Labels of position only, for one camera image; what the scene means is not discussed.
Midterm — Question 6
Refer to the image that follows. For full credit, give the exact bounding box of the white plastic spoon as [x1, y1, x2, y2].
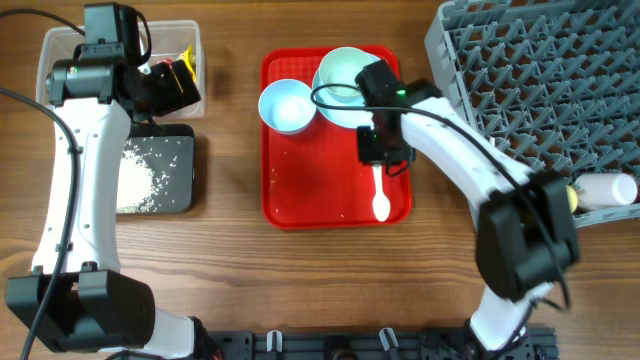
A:
[372, 165, 391, 222]

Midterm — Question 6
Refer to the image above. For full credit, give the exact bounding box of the light blue bowl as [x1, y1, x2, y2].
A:
[258, 79, 317, 135]

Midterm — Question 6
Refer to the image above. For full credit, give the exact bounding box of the red serving tray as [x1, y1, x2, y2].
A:
[260, 46, 413, 230]

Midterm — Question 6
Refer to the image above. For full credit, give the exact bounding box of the pink plastic cup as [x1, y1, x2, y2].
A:
[575, 173, 638, 211]

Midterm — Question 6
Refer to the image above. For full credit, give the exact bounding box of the mint green bowl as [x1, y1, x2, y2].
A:
[318, 47, 374, 103]

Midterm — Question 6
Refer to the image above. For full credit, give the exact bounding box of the yellow snack wrapper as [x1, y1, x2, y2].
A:
[179, 45, 197, 83]

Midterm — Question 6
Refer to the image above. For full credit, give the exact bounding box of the grey dishwasher rack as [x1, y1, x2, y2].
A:
[424, 0, 640, 229]

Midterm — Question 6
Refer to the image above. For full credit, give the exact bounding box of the red snack wrapper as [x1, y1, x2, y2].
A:
[156, 58, 173, 66]

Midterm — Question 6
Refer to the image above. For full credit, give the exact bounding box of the light blue plate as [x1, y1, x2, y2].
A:
[311, 52, 386, 130]

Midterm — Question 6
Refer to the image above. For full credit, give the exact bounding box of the white rice pile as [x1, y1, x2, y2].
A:
[116, 138, 175, 214]

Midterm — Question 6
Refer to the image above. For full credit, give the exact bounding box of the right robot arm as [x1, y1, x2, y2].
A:
[355, 60, 579, 357]

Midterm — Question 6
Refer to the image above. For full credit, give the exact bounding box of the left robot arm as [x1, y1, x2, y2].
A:
[5, 2, 221, 359]

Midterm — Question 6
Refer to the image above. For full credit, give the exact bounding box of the black plastic tray bin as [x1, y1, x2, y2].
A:
[116, 124, 196, 215]

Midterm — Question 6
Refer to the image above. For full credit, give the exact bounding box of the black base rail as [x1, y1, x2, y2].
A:
[209, 327, 560, 360]

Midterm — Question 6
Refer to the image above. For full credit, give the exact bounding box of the yellow plastic cup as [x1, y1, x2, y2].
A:
[566, 185, 579, 213]

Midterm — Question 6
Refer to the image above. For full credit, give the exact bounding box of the clear plastic bin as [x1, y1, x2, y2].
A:
[35, 20, 206, 122]

